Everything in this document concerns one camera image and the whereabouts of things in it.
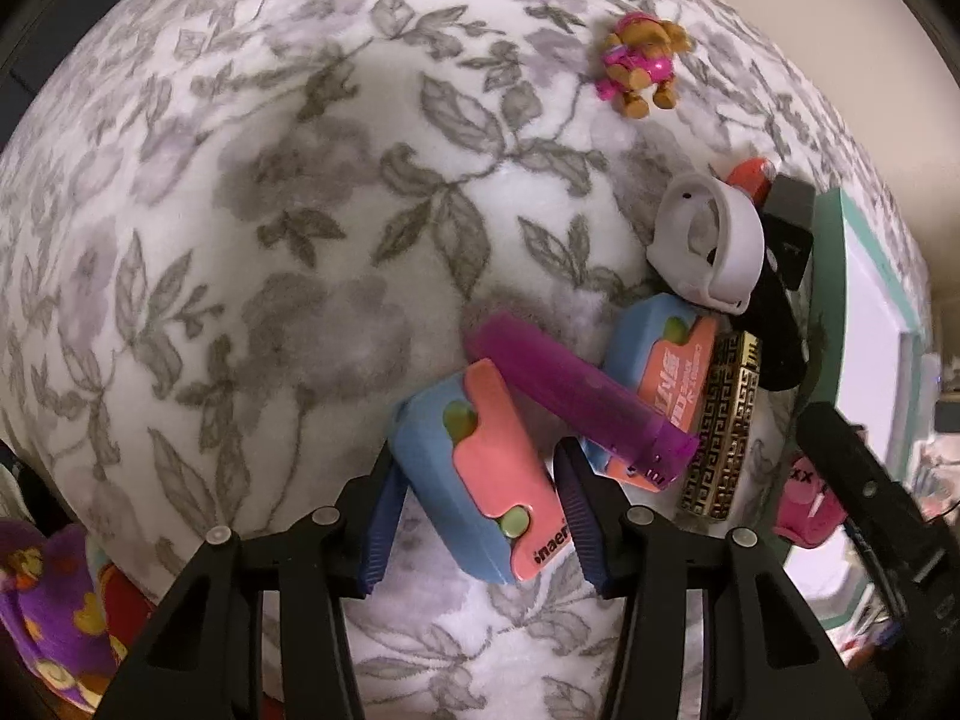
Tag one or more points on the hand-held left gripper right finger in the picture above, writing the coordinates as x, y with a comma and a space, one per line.
585, 532

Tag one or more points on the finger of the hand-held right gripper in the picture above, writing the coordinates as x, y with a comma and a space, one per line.
862, 472

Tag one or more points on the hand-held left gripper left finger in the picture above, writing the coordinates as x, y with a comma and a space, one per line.
379, 532

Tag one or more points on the pink toy watch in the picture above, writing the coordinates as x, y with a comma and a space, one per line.
799, 510

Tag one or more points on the blue and pink toy knife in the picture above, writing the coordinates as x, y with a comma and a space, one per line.
645, 360
487, 480

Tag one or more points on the gold patterned metal case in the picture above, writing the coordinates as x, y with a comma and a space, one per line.
720, 435

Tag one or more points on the purple translucent plastic tube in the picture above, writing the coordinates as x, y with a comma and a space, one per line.
555, 382

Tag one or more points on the teal cardboard box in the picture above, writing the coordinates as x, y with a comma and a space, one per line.
877, 315

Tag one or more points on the black plug adapter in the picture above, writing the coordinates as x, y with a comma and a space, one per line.
787, 240

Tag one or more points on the white round plastic case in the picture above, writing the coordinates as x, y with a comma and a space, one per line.
739, 240

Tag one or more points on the orange glue tube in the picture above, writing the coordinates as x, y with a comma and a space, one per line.
750, 176

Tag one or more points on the grey floral blanket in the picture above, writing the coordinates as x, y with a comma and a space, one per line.
225, 240

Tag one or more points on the purple printed cloth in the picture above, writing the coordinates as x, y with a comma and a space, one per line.
45, 600

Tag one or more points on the pink and tan toy dog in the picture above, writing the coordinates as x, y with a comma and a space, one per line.
645, 64

